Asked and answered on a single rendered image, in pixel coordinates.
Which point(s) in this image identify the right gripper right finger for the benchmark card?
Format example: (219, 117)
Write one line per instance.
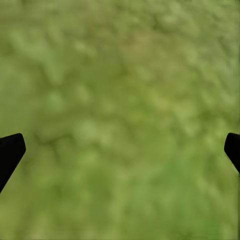
(232, 149)

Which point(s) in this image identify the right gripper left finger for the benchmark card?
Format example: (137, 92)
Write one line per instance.
(12, 149)

